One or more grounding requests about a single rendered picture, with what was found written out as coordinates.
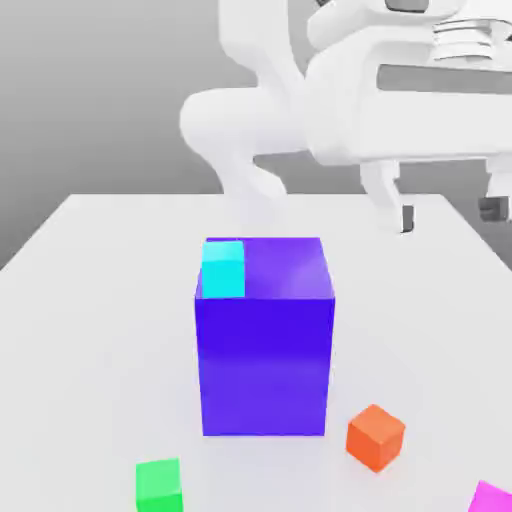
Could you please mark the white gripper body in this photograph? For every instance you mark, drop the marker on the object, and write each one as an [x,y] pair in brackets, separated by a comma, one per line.
[420,120]

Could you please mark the small green cube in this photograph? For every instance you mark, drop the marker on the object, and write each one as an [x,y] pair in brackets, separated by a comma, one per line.
[158,486]

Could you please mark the small magenta cube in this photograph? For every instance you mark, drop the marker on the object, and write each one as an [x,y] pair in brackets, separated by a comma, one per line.
[494,500]

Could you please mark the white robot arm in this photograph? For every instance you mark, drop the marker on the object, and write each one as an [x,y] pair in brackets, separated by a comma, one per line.
[240,120]

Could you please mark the small orange cube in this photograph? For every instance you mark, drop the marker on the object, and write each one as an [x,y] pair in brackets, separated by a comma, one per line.
[374,438]

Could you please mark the small cyan cube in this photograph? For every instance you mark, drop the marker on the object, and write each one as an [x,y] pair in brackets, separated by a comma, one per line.
[223,276]

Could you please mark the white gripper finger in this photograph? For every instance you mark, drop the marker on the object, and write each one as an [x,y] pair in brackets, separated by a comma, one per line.
[502,176]
[384,188]

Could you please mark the large purple box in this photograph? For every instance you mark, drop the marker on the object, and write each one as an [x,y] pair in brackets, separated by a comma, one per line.
[264,360]

